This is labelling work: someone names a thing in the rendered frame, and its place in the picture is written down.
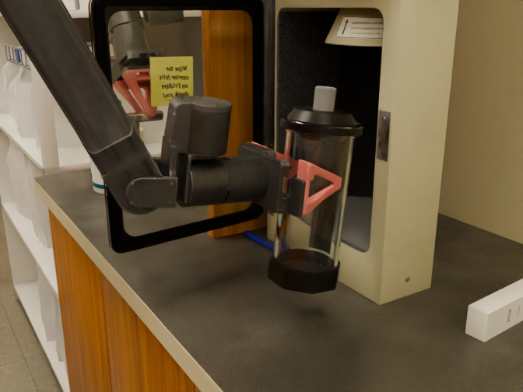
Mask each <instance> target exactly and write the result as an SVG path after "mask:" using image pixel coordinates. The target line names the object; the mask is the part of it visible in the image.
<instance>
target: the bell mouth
mask: <svg viewBox="0 0 523 392"><path fill-rule="evenodd" d="M383 29H384V19H383V16H382V13H381V11H380V10H379V9H376V8H340V10H339V13H338V15H337V16H336V18H335V22H334V23H333V25H332V28H331V29H330V32H329V34H328V36H327V38H326V40H325V43H326V44H334V45H343V46H358V47H382V42H383Z"/></svg>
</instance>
